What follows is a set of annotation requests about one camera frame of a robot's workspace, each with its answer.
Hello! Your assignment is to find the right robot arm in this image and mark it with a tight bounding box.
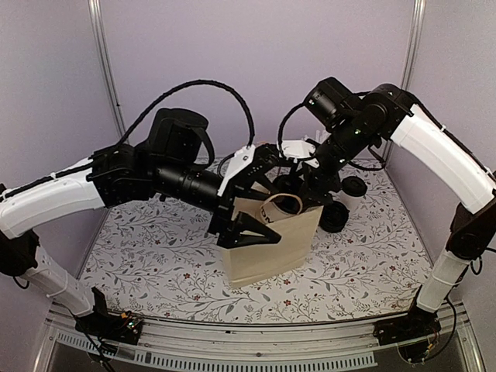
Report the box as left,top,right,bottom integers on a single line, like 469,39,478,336
277,77,495,338

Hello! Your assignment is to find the floral table mat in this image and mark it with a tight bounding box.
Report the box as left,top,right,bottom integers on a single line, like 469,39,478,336
81,159,432,324

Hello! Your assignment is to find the left aluminium frame post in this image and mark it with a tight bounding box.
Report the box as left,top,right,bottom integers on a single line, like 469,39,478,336
88,0,126,136

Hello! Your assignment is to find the aluminium frame post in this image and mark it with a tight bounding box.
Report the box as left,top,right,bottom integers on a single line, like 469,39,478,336
88,0,126,136
401,0,426,91

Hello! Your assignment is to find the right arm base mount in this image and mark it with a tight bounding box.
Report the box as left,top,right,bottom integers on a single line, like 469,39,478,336
373,305,441,363

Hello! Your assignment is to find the bundle of wrapped white straws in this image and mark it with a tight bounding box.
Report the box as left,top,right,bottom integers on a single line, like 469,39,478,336
303,129,329,144

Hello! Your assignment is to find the aluminium front rail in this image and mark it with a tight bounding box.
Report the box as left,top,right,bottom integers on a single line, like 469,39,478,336
33,301,490,371

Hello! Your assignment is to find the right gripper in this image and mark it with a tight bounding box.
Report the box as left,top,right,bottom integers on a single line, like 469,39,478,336
288,115,375,210

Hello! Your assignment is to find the stack of black lids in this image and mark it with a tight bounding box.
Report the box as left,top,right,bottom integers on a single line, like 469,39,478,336
319,201,350,233

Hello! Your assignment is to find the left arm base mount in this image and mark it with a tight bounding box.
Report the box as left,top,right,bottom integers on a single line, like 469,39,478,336
75,288,143,345

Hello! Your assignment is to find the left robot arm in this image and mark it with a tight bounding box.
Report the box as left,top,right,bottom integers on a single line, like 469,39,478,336
1,100,281,336

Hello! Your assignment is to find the kraft paper bag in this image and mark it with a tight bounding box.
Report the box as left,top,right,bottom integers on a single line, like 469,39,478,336
222,194,322,288

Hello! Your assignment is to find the right aluminium frame post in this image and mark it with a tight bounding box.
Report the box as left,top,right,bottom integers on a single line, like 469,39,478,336
401,0,426,91

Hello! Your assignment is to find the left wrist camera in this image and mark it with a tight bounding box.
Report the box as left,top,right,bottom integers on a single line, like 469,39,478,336
217,145,270,197

